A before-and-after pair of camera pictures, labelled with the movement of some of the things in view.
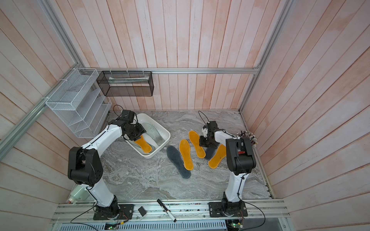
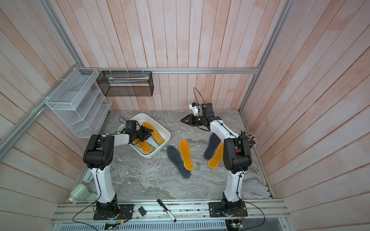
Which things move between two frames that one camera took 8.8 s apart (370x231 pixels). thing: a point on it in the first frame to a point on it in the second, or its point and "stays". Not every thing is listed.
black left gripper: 141,130 to 146,132
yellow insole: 185,152 stays
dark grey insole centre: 175,155 stays
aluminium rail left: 12,136 stays
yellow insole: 145,146 stays
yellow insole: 194,138 to 159,138
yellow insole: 219,155 stays
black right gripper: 202,143 to 190,118
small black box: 142,211 stays
